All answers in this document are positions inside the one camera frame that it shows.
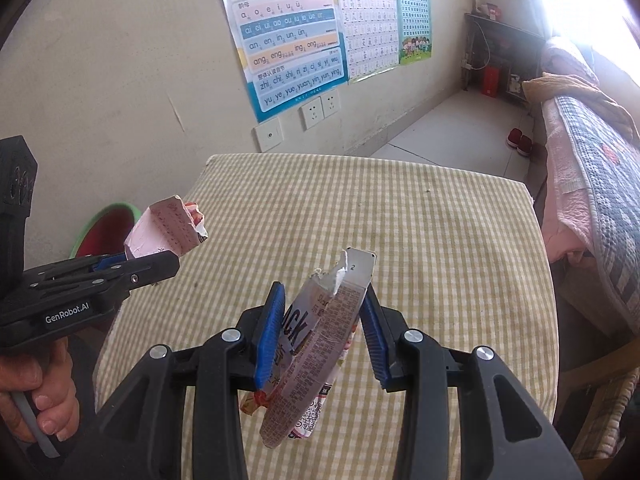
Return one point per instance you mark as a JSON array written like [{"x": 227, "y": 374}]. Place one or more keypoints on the green chart wall poster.
[{"x": 412, "y": 10}]

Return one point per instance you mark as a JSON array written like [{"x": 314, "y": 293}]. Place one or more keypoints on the dark wooden shelf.
[{"x": 500, "y": 30}]

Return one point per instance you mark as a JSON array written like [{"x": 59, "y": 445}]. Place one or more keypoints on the red slipper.
[
  {"x": 514, "y": 138},
  {"x": 525, "y": 146}
]

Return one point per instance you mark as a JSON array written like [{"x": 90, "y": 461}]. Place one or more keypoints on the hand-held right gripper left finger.
[{"x": 270, "y": 335}]

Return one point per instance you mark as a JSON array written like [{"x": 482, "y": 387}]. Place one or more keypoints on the white wall plate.
[{"x": 268, "y": 135}]

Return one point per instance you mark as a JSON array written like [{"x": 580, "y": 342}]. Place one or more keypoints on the yellow checked tablecloth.
[{"x": 400, "y": 220}]

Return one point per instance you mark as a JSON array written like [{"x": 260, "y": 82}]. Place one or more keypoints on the red box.
[{"x": 490, "y": 81}]

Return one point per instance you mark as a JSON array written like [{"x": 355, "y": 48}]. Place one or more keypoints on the pink folded blanket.
[{"x": 567, "y": 60}]

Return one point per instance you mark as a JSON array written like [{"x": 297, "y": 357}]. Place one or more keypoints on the blue letter wall poster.
[{"x": 285, "y": 60}]

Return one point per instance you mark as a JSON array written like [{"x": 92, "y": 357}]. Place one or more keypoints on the white printed carton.
[{"x": 310, "y": 350}]

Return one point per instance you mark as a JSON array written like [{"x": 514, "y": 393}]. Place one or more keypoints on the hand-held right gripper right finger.
[{"x": 372, "y": 340}]

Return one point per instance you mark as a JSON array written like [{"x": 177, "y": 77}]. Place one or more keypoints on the white wall socket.
[
  {"x": 330, "y": 104},
  {"x": 311, "y": 114}
]

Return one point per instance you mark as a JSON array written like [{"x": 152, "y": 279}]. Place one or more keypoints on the orange blanket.
[{"x": 575, "y": 92}]

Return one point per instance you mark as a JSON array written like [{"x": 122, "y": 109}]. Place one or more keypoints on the pink bed sheet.
[{"x": 562, "y": 185}]

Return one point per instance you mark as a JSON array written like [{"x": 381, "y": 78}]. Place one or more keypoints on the pink box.
[{"x": 487, "y": 9}]

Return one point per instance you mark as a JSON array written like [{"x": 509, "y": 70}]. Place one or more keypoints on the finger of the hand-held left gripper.
[
  {"x": 112, "y": 261},
  {"x": 150, "y": 270}
]

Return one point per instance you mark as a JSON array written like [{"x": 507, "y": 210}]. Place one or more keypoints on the person's left hand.
[{"x": 45, "y": 390}]

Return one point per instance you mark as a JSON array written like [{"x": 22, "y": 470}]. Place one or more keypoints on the white chart wall poster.
[{"x": 365, "y": 25}]

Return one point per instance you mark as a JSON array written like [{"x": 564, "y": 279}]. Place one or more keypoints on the green-rimmed red trash bin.
[{"x": 100, "y": 211}]

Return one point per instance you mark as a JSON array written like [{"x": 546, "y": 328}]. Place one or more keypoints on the pink paper carton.
[{"x": 160, "y": 230}]

